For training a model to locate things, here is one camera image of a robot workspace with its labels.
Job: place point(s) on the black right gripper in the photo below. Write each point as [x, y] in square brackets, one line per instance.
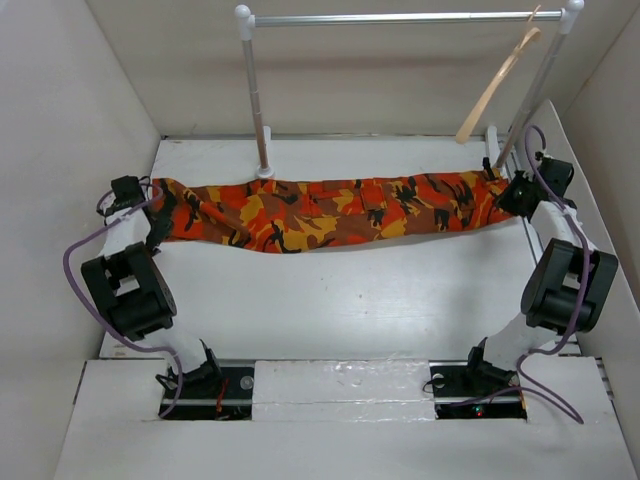
[505, 200]

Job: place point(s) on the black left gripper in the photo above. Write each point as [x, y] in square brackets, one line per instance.
[164, 229]

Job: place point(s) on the orange camouflage trousers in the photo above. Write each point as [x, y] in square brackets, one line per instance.
[289, 217]

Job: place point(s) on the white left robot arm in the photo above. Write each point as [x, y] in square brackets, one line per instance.
[129, 291]

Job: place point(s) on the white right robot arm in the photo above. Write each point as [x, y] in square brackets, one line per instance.
[495, 358]

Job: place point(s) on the beige wooden hanger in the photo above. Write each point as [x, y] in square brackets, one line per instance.
[531, 34]

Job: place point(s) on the white clothes rack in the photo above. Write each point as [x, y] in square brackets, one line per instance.
[384, 68]

